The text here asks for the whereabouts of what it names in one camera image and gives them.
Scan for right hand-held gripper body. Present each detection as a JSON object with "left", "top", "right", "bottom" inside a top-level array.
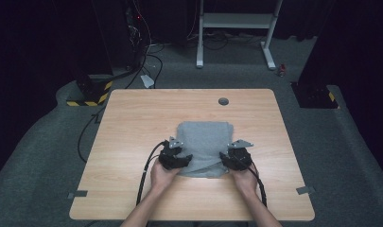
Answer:
[{"left": 227, "top": 139, "right": 254, "bottom": 171}]

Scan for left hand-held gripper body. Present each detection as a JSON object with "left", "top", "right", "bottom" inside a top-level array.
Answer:
[{"left": 159, "top": 136, "right": 184, "bottom": 171}]

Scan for grey sweat pants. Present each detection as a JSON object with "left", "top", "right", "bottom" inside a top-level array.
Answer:
[{"left": 175, "top": 121, "right": 235, "bottom": 179}]

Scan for person's left hand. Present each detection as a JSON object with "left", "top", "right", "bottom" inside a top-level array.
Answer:
[{"left": 149, "top": 162, "right": 181, "bottom": 194}]

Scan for person's right hand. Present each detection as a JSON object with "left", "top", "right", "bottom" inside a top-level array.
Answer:
[{"left": 231, "top": 165, "right": 259, "bottom": 198}]

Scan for grey tape strip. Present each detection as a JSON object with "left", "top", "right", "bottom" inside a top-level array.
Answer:
[
  {"left": 67, "top": 190, "right": 88, "bottom": 200},
  {"left": 296, "top": 186, "right": 316, "bottom": 196}
]

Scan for white paper scrap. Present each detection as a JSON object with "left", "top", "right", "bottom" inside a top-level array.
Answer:
[{"left": 140, "top": 74, "right": 155, "bottom": 89}]

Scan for black stand base yellow corner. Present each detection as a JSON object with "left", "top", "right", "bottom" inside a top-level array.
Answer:
[{"left": 291, "top": 82, "right": 339, "bottom": 110}]

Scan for black yellow striped stand base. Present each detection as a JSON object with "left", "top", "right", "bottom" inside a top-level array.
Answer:
[{"left": 65, "top": 74, "right": 113, "bottom": 107}]

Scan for left hand-held gripper black cable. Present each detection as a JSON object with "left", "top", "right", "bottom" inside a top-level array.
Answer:
[{"left": 135, "top": 140, "right": 166, "bottom": 206}]

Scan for hand-held gripper black cable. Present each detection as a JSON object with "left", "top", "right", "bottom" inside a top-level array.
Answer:
[
  {"left": 135, "top": 140, "right": 166, "bottom": 206},
  {"left": 247, "top": 165, "right": 268, "bottom": 208}
]

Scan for right hand-held gripper black cable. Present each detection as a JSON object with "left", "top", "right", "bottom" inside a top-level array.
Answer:
[{"left": 247, "top": 165, "right": 268, "bottom": 208}]

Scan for looped black floor cable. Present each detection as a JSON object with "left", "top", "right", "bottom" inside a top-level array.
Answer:
[{"left": 126, "top": 53, "right": 165, "bottom": 89}]

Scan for thin black floor cable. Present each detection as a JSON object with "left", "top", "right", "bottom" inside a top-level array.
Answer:
[{"left": 78, "top": 105, "right": 107, "bottom": 164}]

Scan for cable bundle under stand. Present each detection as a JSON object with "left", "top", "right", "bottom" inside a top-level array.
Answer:
[{"left": 187, "top": 29, "right": 266, "bottom": 51}]

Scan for dark equipment rack with cables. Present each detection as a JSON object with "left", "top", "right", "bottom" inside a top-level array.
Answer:
[{"left": 122, "top": 0, "right": 152, "bottom": 71}]

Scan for white metal stand frame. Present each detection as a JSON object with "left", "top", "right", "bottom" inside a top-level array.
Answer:
[{"left": 196, "top": 0, "right": 283, "bottom": 71}]

